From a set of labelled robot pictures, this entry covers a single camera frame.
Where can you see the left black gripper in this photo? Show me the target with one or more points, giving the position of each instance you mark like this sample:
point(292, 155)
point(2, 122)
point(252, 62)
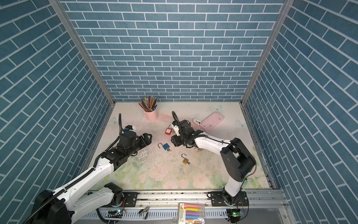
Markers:
point(148, 141)

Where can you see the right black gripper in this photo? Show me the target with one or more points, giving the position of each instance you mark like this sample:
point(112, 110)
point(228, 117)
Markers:
point(175, 140)

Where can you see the red padlock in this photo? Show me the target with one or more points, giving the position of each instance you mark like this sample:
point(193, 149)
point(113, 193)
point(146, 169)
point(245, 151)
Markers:
point(169, 130)

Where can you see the blue padlock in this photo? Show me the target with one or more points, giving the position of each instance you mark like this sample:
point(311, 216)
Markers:
point(165, 146)

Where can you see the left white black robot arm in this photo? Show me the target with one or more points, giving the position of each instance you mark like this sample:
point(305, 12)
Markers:
point(70, 202)

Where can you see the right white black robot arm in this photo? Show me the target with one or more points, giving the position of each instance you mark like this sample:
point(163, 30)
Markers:
point(238, 161)

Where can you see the large brass padlock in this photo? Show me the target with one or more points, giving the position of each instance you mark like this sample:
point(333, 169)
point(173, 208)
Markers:
point(185, 160)

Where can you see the pink pencil cup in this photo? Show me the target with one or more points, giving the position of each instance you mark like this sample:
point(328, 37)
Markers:
point(151, 116)

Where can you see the pink case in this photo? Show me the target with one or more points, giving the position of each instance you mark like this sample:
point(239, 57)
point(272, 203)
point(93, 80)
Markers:
point(211, 121)

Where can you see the coloured pencils bundle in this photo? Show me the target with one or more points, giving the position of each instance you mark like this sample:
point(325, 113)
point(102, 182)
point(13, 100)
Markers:
point(148, 104)

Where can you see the black metal clip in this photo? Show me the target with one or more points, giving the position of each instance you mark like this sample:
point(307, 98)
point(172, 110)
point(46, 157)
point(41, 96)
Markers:
point(144, 213)

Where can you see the marker pack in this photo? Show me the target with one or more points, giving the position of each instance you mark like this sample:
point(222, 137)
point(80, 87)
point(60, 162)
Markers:
point(191, 213)

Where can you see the left circuit board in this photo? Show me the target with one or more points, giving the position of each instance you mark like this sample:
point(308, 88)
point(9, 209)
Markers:
point(115, 214)

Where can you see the circuit board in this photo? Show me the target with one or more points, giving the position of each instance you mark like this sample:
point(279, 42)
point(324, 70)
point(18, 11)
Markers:
point(115, 214)
point(234, 215)

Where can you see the right circuit board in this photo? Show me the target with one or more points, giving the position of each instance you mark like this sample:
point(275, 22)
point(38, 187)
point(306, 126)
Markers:
point(234, 215)

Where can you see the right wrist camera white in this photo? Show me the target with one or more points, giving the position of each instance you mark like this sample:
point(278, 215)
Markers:
point(176, 129)

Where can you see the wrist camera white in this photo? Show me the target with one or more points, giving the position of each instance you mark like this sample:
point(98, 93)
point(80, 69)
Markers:
point(176, 129)
point(130, 128)

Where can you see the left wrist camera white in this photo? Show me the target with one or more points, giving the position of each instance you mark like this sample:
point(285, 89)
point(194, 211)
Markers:
point(130, 128)

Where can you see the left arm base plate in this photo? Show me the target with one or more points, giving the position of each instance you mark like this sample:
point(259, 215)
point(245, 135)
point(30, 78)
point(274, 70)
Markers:
point(130, 199)

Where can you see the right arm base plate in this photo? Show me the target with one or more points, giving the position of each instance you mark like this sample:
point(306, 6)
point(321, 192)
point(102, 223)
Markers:
point(219, 198)

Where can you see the aluminium front rail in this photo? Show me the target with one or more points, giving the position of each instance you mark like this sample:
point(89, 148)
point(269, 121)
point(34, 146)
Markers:
point(164, 205)

